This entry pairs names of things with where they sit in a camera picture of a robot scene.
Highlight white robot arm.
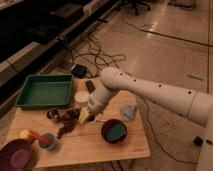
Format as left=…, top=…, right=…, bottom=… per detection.
left=84, top=67, right=213, bottom=171

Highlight dark red bowl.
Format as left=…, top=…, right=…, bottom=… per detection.
left=101, top=119, right=127, bottom=144

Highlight purple bowl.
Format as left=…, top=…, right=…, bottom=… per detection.
left=0, top=139, right=32, bottom=171

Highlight brown pine cone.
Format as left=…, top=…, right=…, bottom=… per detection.
left=57, top=114, right=78, bottom=139

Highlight wooden folding table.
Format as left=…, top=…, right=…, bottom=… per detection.
left=2, top=75, right=151, bottom=169

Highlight teal sponge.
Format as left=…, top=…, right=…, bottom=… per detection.
left=107, top=124, right=126, bottom=141

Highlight black power adapter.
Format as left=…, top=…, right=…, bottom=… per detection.
left=71, top=64, right=87, bottom=78

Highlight crumpled blue cloth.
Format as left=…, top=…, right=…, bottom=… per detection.
left=121, top=105, right=137, bottom=120

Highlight small grey cup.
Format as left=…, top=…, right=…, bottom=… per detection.
left=39, top=133, right=57, bottom=151

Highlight green plastic tray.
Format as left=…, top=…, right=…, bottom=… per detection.
left=15, top=74, right=73, bottom=110

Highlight dark shelf unit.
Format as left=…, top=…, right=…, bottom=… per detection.
left=0, top=0, right=122, bottom=101

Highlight office chair base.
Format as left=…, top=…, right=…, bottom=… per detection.
left=117, top=0, right=151, bottom=16

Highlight small dark metal ring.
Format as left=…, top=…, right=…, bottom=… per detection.
left=46, top=108, right=61, bottom=122

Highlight black floor cables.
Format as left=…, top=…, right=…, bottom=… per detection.
left=56, top=33, right=134, bottom=79

